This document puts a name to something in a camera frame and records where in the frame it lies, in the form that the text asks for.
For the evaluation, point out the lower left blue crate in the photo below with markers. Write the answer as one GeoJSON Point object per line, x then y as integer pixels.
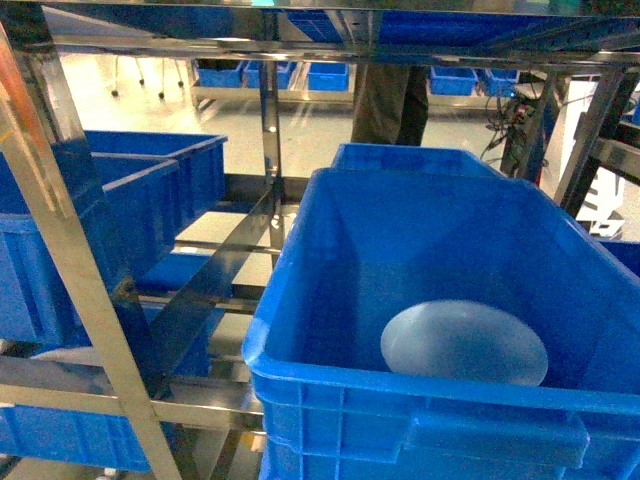
{"type": "Point", "coordinates": [82, 438]}

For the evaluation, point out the left far blue crate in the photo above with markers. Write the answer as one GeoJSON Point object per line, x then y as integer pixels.
{"type": "Point", "coordinates": [200, 158]}

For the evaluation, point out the large blue crate holding tray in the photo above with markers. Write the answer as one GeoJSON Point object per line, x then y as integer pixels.
{"type": "Point", "coordinates": [366, 245]}

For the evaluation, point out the blue crate behind front crate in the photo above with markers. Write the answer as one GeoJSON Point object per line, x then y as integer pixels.
{"type": "Point", "coordinates": [437, 161]}

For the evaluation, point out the light blue round tray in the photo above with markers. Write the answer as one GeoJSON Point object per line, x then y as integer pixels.
{"type": "Point", "coordinates": [464, 340]}

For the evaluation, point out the stainless steel shelf rack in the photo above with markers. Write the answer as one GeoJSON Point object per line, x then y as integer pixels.
{"type": "Point", "coordinates": [49, 155]}

